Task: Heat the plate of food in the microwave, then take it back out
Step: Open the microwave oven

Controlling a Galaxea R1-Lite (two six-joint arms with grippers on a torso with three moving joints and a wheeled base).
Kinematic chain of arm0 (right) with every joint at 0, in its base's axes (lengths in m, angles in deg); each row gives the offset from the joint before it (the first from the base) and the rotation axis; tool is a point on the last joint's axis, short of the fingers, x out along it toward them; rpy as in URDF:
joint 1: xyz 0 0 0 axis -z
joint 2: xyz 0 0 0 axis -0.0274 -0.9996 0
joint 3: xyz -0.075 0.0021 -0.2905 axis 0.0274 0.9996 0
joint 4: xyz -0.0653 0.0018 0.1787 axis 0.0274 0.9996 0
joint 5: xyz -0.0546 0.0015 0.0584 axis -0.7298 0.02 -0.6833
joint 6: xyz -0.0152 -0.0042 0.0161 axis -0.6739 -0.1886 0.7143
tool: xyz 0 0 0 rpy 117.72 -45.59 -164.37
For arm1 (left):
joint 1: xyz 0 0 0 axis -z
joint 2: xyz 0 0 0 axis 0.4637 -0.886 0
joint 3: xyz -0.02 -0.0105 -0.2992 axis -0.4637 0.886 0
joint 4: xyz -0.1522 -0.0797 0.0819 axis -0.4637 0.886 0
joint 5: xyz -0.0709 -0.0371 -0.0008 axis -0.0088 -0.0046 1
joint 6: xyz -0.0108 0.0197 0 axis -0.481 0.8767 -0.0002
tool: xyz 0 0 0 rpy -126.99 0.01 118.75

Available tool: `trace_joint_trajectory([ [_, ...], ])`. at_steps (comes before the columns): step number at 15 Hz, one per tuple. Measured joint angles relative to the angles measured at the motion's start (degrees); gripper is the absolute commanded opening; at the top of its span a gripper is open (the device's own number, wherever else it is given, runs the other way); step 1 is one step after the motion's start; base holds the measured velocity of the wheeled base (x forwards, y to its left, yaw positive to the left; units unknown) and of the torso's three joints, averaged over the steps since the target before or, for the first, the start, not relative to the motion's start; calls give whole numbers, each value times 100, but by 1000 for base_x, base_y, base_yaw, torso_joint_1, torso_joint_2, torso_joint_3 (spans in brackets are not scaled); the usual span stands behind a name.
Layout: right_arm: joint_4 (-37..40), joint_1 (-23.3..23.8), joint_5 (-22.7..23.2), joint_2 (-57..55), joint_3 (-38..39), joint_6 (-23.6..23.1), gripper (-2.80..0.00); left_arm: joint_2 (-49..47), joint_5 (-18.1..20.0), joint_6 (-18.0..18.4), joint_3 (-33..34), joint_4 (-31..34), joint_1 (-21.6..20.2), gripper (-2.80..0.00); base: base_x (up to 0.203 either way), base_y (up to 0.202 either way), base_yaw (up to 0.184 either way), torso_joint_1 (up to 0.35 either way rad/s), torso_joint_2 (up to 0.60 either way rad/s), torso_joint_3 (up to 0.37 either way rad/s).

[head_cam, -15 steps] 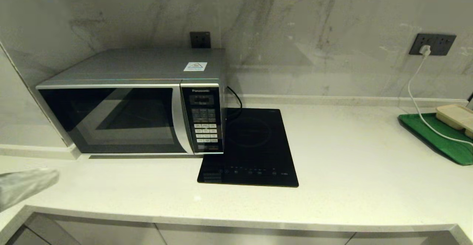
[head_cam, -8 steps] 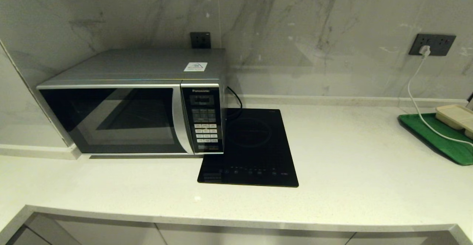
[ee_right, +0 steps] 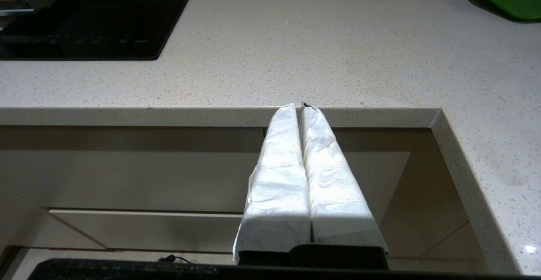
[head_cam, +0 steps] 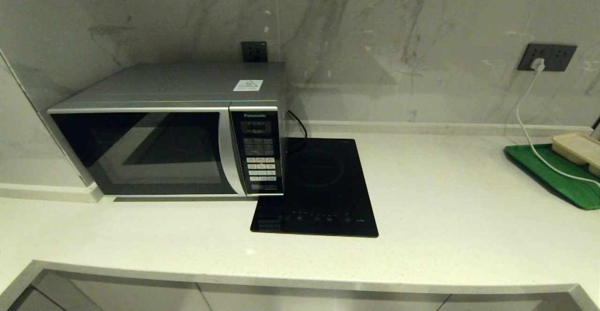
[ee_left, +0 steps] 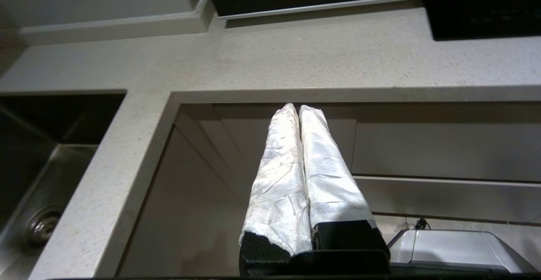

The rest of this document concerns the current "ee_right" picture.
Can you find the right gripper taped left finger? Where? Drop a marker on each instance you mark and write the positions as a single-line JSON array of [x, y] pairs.
[[279, 195]]

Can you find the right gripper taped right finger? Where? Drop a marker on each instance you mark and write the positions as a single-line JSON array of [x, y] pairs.
[[334, 195]]

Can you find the grey cabinet front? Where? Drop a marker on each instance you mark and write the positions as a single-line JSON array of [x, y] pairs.
[[127, 170], [393, 178]]

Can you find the black induction cooktop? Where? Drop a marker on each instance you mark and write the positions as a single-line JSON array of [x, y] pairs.
[[105, 18]]

